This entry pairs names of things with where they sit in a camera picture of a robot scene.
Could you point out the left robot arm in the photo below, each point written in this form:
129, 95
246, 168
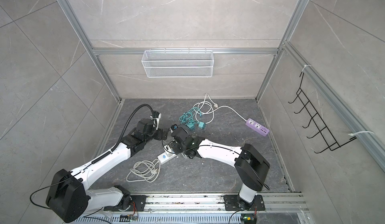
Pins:
69, 195

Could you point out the purple power strip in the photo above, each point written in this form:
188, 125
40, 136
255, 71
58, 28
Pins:
257, 127

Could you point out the black wire hook rack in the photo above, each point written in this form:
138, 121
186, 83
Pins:
316, 120

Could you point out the white blue power strip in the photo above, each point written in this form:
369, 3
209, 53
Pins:
165, 157

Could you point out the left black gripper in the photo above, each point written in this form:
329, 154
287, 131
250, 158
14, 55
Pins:
160, 135

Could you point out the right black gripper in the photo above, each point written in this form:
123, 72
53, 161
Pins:
176, 150

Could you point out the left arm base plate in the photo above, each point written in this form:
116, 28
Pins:
136, 202

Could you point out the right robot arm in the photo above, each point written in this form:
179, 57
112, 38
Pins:
250, 165

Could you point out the white wire mesh basket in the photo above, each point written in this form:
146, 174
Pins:
178, 63

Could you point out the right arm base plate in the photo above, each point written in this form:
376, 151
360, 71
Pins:
235, 203

